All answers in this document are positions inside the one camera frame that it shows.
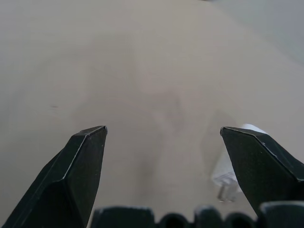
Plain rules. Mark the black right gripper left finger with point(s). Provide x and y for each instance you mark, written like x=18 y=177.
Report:
x=71 y=175

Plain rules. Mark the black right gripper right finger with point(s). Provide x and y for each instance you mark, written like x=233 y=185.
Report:
x=259 y=171

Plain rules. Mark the white plug adapter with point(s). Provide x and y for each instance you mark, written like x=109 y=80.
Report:
x=225 y=172

